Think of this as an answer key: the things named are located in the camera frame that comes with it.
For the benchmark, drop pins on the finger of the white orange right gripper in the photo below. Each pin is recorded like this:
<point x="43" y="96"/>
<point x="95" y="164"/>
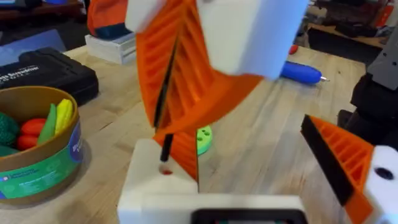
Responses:
<point x="236" y="37"/>
<point x="152" y="68"/>

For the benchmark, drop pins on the white orange left gripper right finger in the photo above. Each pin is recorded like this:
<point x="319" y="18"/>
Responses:
<point x="351" y="155"/>

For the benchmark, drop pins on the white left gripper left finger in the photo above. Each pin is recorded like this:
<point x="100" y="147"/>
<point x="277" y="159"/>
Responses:
<point x="146" y="174"/>

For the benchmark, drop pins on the blue electric screwdriver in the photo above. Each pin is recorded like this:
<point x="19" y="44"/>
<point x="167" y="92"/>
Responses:
<point x="300" y="72"/>

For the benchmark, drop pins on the white flat box stack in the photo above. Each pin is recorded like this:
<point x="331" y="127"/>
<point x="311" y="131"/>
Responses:
<point x="109" y="48"/>

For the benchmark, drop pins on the small red toy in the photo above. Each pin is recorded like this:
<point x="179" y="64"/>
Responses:
<point x="293" y="49"/>

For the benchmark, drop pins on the green disc with holes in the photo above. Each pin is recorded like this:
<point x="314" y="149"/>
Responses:
<point x="203" y="140"/>

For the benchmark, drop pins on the orange and dark blue bag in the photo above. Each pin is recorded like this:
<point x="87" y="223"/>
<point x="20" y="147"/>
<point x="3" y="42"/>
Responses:
<point x="105" y="18"/>

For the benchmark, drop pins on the black tool case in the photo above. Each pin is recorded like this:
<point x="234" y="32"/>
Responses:
<point x="53" y="71"/>

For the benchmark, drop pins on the brown tub with toy vegetables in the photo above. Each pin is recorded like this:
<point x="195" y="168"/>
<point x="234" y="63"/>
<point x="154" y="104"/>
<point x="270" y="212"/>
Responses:
<point x="34" y="149"/>

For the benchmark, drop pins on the blue flat folder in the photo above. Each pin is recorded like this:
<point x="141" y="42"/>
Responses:
<point x="28" y="46"/>

